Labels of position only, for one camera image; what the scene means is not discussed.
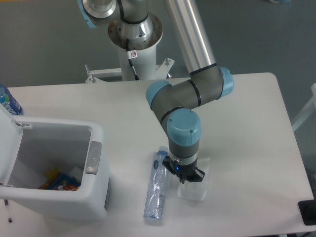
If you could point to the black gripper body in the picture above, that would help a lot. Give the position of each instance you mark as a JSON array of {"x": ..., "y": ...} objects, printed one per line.
[{"x": 188, "y": 172}]

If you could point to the white plastic bag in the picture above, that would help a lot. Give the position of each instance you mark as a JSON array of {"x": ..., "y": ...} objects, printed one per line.
[{"x": 196, "y": 191}]

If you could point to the clear plastic water bottle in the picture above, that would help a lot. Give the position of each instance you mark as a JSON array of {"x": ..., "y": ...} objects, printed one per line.
[{"x": 157, "y": 187}]

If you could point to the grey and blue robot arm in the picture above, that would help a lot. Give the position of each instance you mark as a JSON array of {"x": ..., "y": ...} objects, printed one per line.
[{"x": 173, "y": 105}]

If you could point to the white open trash can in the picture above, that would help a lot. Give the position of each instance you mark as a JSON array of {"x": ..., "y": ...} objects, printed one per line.
[{"x": 32, "y": 146}]

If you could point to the black device at table edge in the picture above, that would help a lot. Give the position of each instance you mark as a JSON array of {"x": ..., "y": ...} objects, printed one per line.
[{"x": 308, "y": 211}]

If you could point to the colourful snack wrapper in bin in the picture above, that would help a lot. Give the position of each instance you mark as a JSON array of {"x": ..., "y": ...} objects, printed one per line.
[{"x": 59, "y": 181}]

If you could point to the blue labelled water bottle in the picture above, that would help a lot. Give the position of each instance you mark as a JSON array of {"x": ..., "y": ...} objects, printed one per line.
[{"x": 9, "y": 102}]

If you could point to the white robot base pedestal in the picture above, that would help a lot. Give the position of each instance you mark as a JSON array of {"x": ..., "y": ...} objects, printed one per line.
[{"x": 138, "y": 56}]

